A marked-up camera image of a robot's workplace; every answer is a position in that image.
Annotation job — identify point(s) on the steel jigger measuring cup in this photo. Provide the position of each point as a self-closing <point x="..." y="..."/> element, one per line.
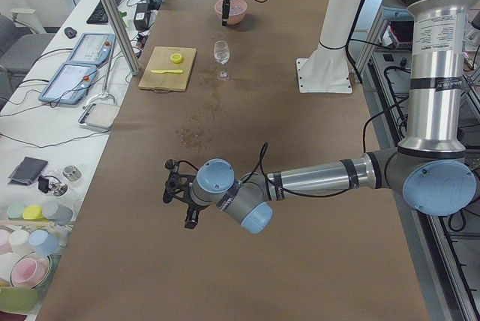
<point x="171" y="165"/>

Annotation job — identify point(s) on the clear ice cubes pile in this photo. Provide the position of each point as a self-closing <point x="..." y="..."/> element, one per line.
<point x="235" y="9"/>

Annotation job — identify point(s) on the clear wine glass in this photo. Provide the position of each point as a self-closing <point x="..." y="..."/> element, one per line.
<point x="222" y="56"/>

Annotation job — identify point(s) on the yellow lemon slice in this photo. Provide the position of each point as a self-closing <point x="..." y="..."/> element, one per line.
<point x="176" y="58"/>

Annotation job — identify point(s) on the yellow plastic knife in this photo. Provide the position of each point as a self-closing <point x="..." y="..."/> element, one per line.
<point x="171" y="71"/>

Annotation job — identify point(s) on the black power adapter box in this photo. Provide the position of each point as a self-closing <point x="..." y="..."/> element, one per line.
<point x="142" y="16"/>

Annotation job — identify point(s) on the bamboo cutting board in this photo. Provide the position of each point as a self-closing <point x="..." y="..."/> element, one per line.
<point x="160" y="60"/>

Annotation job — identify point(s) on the small steel cup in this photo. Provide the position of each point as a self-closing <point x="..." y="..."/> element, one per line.
<point x="72" y="173"/>

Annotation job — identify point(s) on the grey plastic cup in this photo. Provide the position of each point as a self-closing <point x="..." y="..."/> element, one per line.
<point x="57" y="213"/>

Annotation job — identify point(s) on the metal tray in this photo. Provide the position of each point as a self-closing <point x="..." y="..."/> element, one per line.
<point x="98" y="116"/>

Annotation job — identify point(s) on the blue plastic cup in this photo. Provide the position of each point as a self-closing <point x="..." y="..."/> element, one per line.
<point x="43" y="243"/>

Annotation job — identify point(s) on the far teach pendant tablet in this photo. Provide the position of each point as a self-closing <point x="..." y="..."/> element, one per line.
<point x="92" y="48"/>

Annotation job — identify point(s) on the teach pendant tablet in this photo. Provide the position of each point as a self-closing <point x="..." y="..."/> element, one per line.
<point x="92" y="48"/>
<point x="70" y="83"/>

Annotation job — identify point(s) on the yellow plastic cup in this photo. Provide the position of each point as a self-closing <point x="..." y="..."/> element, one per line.
<point x="33" y="213"/>

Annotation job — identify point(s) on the black computer mouse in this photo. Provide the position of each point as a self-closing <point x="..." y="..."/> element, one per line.
<point x="70" y="32"/>

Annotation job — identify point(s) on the pink bowl on plate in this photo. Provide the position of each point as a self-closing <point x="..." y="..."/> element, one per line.
<point x="29" y="272"/>

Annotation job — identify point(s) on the white plastic cup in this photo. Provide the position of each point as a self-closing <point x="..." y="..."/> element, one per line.
<point x="19" y="242"/>

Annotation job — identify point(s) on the green plastic cup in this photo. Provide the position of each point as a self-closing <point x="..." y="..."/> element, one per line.
<point x="15" y="211"/>

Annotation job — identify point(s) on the near teach pendant tablet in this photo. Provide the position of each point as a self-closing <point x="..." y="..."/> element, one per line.
<point x="70" y="83"/>

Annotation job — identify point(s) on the pink plastic cup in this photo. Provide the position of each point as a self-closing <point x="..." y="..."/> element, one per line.
<point x="5" y="245"/>

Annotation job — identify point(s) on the green bowl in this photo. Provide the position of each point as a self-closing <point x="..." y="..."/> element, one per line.
<point x="18" y="300"/>

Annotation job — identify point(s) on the grey office chair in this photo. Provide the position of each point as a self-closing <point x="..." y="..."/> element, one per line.
<point x="21" y="45"/>

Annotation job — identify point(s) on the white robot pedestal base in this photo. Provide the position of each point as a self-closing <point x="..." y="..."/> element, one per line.
<point x="326" y="69"/>

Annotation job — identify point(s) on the aluminium frame post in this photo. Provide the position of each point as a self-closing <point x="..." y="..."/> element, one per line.
<point x="121" y="35"/>

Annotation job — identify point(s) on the black small device with cable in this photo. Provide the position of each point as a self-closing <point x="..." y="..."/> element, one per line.
<point x="43" y="184"/>

